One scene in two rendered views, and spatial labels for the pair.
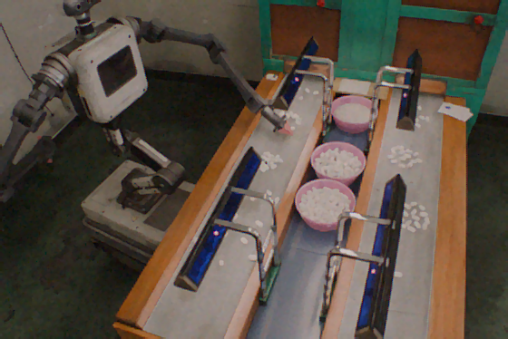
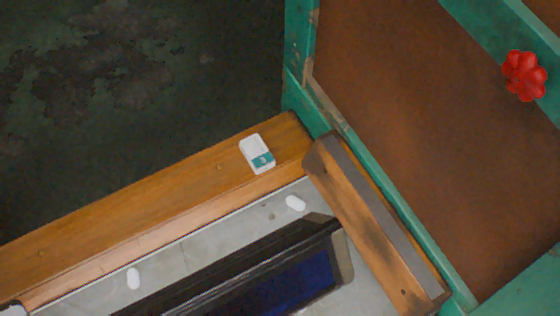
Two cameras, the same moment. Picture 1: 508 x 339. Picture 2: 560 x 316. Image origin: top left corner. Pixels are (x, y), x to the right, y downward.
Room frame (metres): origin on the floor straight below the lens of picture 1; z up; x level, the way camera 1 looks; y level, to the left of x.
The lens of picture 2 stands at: (1.97, -0.42, 1.57)
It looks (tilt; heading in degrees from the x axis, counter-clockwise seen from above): 60 degrees down; 37
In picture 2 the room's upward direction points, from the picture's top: 1 degrees clockwise
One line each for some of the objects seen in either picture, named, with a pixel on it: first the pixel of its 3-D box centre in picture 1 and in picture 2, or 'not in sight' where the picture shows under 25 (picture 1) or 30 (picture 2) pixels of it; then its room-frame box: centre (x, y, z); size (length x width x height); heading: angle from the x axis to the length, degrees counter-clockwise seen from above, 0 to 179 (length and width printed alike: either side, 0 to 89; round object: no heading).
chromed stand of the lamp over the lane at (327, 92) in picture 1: (312, 101); not in sight; (1.85, -0.31, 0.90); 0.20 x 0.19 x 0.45; 157
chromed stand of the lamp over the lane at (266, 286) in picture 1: (247, 246); not in sight; (0.95, 0.07, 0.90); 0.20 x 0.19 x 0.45; 157
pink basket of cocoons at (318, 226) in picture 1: (324, 207); not in sight; (1.27, -0.28, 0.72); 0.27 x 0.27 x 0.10
